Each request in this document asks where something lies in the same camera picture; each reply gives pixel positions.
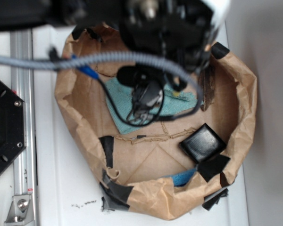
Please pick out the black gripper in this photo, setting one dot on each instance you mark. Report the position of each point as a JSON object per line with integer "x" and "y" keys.
{"x": 179, "y": 30}

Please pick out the light blue terry cloth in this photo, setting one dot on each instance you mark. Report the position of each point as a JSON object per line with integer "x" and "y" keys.
{"x": 122, "y": 98}

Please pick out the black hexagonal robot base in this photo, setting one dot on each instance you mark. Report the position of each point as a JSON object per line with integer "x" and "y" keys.
{"x": 12, "y": 130}

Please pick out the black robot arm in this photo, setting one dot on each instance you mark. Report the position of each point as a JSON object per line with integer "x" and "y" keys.
{"x": 24, "y": 14}

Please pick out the dark brown wooden piece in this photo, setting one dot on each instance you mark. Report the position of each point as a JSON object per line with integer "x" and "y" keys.
{"x": 207, "y": 83}

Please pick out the black square block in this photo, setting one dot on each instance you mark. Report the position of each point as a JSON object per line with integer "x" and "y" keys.
{"x": 203, "y": 144}

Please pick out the brown paper bag bin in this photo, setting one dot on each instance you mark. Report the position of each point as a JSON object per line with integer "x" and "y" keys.
{"x": 134, "y": 169}

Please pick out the blue sponge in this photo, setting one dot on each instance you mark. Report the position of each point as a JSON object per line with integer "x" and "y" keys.
{"x": 182, "y": 178}

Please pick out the aluminium extrusion rail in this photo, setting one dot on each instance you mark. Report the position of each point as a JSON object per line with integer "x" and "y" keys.
{"x": 25, "y": 165}

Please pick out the metal corner bracket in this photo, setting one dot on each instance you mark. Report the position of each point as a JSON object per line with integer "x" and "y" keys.
{"x": 21, "y": 211}

